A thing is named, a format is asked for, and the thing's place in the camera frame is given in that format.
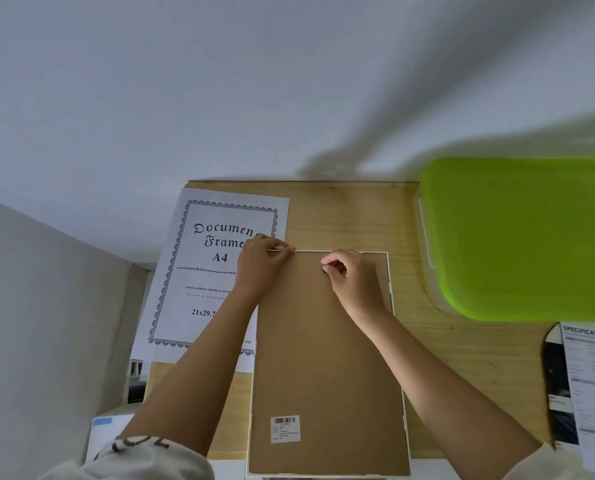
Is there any person's right hand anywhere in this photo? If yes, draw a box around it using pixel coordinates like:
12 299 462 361
320 249 389 320

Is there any person's left hand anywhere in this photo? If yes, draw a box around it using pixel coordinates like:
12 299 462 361
233 234 296 301

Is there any white picture frame brown backing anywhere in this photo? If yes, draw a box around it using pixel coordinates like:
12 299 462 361
246 250 412 479

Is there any person's left forearm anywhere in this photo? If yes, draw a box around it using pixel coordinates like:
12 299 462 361
119 291 264 451

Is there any person's right forearm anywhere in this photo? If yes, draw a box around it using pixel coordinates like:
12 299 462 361
346 306 544 468

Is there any printed paper sheet ornate border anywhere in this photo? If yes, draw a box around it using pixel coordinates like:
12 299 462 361
147 188 290 351

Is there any white paper sheet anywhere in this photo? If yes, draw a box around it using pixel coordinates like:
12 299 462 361
129 313 257 374

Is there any white barcode label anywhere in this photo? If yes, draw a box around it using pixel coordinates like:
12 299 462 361
270 416 301 444

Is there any green plastic lid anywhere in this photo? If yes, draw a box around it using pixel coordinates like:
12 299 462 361
420 157 595 323

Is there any person's white left sleeve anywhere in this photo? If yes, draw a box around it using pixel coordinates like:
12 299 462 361
37 435 216 480

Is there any person's white sleeve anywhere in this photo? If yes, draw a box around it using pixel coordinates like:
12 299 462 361
37 435 216 480
496 442 595 480

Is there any white box blue tape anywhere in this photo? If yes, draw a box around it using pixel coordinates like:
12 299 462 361
85 414 138 465

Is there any black white printed box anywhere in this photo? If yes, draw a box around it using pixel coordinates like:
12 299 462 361
542 322 595 476

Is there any person's white right sleeve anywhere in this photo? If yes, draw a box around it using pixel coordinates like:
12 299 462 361
496 442 595 480

